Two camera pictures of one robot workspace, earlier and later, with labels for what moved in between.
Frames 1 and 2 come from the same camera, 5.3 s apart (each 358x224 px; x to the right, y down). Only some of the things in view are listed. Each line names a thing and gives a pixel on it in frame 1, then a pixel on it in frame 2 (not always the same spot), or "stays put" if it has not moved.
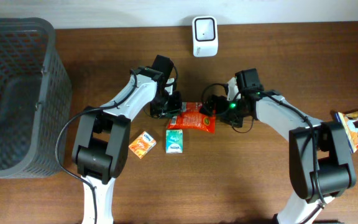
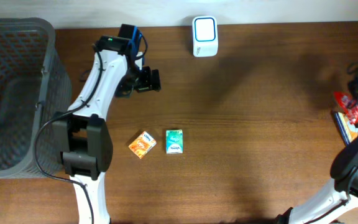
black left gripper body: [169, 109] to [146, 79]
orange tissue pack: [142, 144] stays put
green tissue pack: [174, 141] stays put
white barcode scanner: [205, 36] stays put
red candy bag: [191, 117] to [347, 104]
